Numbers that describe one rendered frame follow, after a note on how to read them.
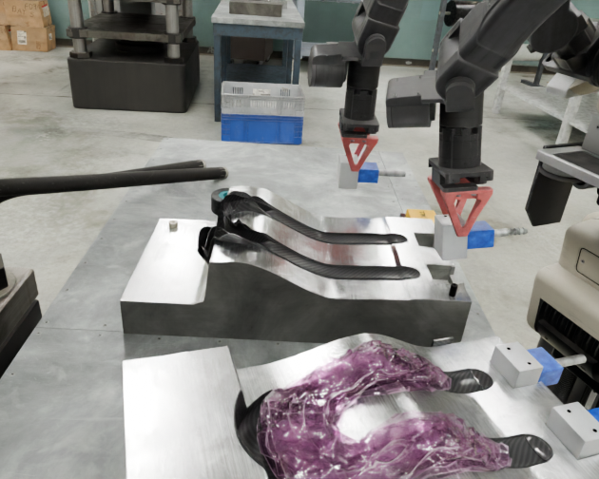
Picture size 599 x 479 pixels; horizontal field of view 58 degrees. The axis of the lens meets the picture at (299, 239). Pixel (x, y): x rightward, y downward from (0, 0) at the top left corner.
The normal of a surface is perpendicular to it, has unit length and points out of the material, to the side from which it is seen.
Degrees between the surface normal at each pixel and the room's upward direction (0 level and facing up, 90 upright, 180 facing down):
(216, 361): 0
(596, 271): 98
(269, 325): 90
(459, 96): 126
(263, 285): 90
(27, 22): 85
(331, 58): 111
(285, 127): 91
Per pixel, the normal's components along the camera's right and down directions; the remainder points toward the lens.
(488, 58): -0.13, 0.91
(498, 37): -0.16, 0.80
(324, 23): 0.07, 0.49
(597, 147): -0.92, 0.14
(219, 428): 0.07, -0.87
